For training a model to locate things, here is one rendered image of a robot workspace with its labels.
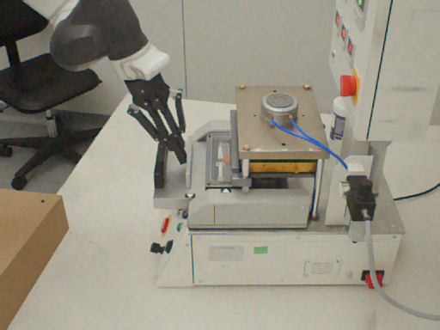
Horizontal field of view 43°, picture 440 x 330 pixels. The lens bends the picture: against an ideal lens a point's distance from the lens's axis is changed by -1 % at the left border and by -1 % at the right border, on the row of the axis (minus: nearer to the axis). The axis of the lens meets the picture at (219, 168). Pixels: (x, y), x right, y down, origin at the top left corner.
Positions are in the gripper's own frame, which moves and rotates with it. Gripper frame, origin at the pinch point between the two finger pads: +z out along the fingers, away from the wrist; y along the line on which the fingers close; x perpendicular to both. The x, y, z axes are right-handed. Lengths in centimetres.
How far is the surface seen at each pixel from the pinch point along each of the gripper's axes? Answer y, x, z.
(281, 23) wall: -22, -150, 42
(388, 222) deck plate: -39.9, 13.3, 24.6
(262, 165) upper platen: -18.2, 9.8, 3.7
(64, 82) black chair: 82, -131, 27
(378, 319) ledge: -32, 29, 36
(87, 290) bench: 28.9, 18.2, 18.6
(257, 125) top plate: -19.2, 3.4, -2.1
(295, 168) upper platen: -24.5, 10.3, 6.2
